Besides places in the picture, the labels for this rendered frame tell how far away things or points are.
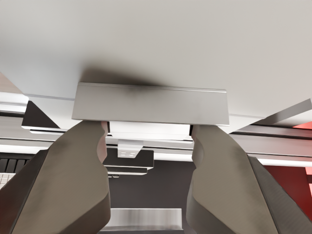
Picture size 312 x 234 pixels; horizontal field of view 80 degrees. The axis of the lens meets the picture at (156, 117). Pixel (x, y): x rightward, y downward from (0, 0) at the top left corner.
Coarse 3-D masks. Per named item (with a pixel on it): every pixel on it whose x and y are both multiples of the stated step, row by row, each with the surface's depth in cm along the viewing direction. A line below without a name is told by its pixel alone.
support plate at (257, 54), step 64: (0, 0) 6; (64, 0) 6; (128, 0) 6; (192, 0) 6; (256, 0) 6; (0, 64) 9; (64, 64) 9; (128, 64) 9; (192, 64) 9; (256, 64) 9; (64, 128) 20
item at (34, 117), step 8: (32, 104) 21; (32, 112) 20; (40, 112) 21; (24, 120) 20; (32, 120) 20; (40, 120) 20; (48, 120) 21; (32, 128) 20; (40, 128) 20; (48, 128) 20; (56, 128) 20; (112, 136) 23
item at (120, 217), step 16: (112, 208) 20; (128, 208) 21; (144, 208) 21; (160, 208) 21; (176, 208) 22; (112, 224) 20; (128, 224) 20; (144, 224) 20; (160, 224) 21; (176, 224) 21
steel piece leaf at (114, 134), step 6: (114, 132) 20; (120, 132) 20; (126, 132) 20; (144, 138) 23; (150, 138) 23; (156, 138) 23; (162, 138) 23; (168, 138) 23; (174, 138) 22; (180, 138) 22
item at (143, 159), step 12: (120, 144) 25; (132, 144) 26; (108, 156) 39; (120, 156) 38; (132, 156) 37; (144, 156) 40; (108, 168) 39; (120, 168) 40; (132, 168) 40; (144, 168) 41
